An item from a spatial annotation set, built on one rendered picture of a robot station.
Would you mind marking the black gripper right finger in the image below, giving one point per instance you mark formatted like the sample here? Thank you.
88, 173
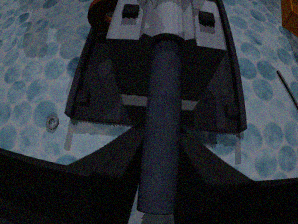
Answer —
209, 191

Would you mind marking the brown rectangular tray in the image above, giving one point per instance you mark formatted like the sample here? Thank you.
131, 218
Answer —
290, 15

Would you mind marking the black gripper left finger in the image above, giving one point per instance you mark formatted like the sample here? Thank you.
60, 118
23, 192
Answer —
97, 189

